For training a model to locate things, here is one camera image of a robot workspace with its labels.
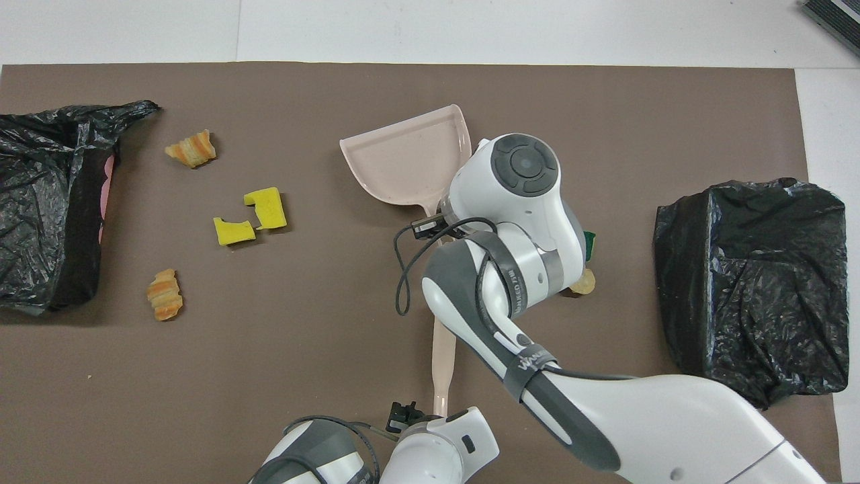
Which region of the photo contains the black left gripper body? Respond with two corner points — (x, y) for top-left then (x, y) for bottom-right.
(388, 401), (434, 435)

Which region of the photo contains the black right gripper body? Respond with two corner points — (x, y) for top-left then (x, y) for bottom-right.
(411, 210), (466, 244)

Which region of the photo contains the beige brush with black bristles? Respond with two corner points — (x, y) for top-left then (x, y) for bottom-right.
(431, 315), (459, 419)

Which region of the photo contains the beige plastic dustpan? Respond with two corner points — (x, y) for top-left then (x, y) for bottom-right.
(339, 104), (473, 227)

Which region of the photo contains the large yellow sponge piece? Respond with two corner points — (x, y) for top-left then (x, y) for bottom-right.
(243, 186), (288, 231)

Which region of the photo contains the pale bread chunk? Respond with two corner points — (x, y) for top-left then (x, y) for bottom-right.
(569, 267), (597, 297)

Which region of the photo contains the small yellow sponge piece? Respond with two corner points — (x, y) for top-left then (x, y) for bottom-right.
(213, 216), (257, 247)

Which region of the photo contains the large striped croissant piece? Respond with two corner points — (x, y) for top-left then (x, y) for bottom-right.
(164, 129), (218, 169)

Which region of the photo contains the small striped croissant piece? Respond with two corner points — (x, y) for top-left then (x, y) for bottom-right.
(146, 268), (184, 323)

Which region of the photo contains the pink bin with black bag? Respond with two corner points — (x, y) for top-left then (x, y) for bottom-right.
(0, 99), (161, 316)

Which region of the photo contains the brown table mat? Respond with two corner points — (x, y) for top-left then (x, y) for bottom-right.
(0, 63), (845, 484)

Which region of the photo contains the dark ribbed panel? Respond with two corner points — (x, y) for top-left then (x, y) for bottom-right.
(800, 0), (860, 58)

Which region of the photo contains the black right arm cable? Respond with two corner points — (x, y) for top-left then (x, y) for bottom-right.
(394, 216), (640, 382)

